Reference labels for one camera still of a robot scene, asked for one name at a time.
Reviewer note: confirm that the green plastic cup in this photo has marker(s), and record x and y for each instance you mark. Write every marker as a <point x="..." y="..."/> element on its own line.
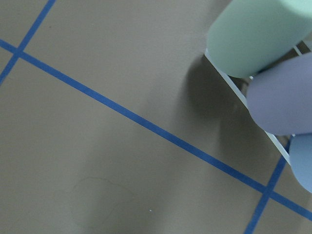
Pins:
<point x="249" y="35"/>

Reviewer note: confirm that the purple plastic cup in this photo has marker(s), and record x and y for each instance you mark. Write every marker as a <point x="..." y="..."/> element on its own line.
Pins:
<point x="280" y="99"/>

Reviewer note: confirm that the blue plastic cup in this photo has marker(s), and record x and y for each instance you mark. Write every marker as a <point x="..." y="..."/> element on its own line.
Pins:
<point x="300" y="153"/>

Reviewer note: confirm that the white wire cup rack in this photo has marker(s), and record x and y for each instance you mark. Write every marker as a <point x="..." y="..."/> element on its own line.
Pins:
<point x="240" y="85"/>

